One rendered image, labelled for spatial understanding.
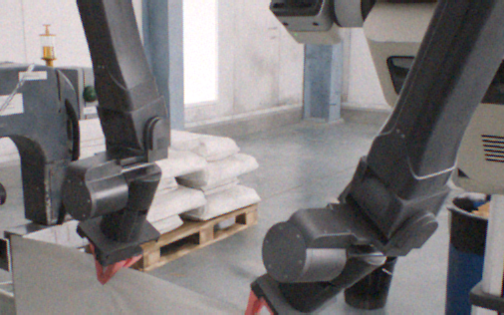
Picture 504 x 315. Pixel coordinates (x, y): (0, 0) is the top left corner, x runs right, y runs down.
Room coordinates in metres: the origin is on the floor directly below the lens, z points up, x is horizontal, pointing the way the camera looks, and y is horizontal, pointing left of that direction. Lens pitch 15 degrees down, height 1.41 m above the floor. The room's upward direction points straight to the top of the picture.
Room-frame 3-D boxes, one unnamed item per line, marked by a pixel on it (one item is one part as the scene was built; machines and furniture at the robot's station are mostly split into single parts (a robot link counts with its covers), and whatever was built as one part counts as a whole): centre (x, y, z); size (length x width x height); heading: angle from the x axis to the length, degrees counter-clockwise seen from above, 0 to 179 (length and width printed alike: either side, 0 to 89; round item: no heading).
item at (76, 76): (1.20, 0.25, 1.28); 0.08 x 0.05 x 0.09; 52
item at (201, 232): (4.31, 0.38, 0.07); 1.20 x 0.82 x 0.14; 144
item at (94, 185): (0.81, 0.12, 1.24); 0.11 x 0.09 x 0.12; 140
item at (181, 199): (3.95, 0.40, 0.32); 0.66 x 0.43 x 0.15; 144
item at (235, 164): (4.43, 0.04, 0.44); 0.68 x 0.44 x 0.15; 142
